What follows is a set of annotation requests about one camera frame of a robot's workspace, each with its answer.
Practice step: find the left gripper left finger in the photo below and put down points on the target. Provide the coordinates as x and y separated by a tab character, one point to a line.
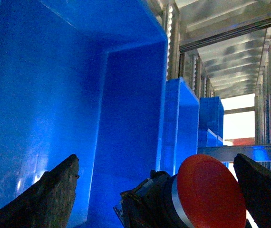
47	203

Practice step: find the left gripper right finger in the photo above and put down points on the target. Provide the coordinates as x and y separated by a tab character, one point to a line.
255	183

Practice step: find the red mushroom push button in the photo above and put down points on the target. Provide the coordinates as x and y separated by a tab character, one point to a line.
203	194

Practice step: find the large empty blue bin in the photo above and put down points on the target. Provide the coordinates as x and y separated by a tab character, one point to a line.
83	77

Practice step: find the metal rack front rail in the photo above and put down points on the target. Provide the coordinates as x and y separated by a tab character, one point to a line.
259	153

